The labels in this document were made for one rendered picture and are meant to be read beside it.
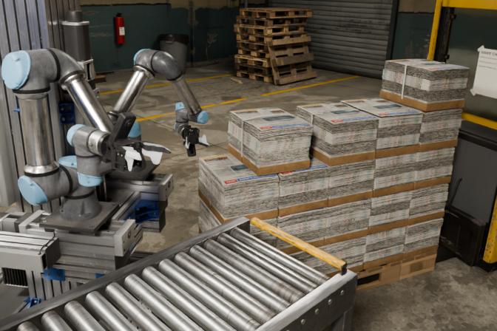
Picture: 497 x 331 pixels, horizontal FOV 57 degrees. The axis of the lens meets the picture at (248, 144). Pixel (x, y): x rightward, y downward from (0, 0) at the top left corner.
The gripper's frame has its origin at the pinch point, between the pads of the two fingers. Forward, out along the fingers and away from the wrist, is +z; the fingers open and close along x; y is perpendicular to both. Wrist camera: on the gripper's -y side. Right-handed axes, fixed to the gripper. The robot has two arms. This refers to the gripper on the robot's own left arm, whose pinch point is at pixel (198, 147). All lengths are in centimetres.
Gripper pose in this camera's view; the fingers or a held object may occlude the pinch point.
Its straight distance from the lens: 248.4
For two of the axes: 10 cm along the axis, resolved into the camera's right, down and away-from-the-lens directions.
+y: 0.3, -9.5, -3.2
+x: 9.1, -1.1, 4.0
